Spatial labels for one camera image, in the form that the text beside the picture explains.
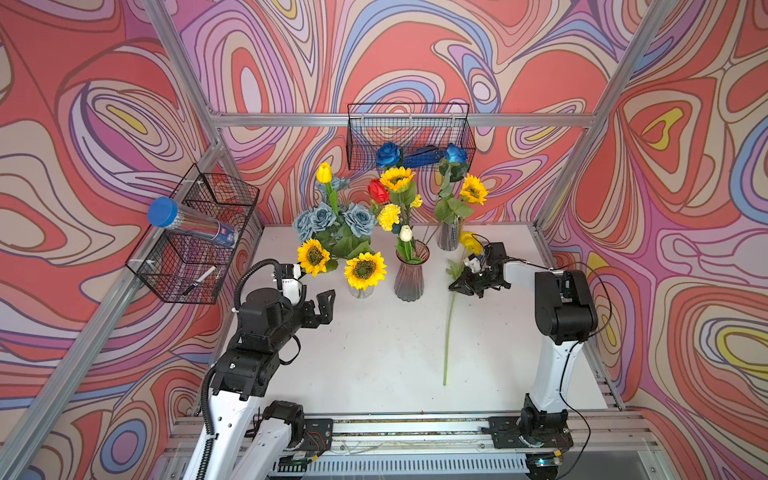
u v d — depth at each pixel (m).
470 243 1.05
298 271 0.61
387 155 0.75
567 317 0.55
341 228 0.72
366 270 0.65
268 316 0.49
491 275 0.81
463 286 0.91
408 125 0.88
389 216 0.74
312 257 0.72
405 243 0.81
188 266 0.76
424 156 0.81
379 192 0.76
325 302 0.61
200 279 0.73
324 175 0.62
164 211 0.64
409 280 0.91
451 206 0.76
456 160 0.75
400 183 0.69
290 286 0.59
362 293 0.98
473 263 0.98
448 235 1.07
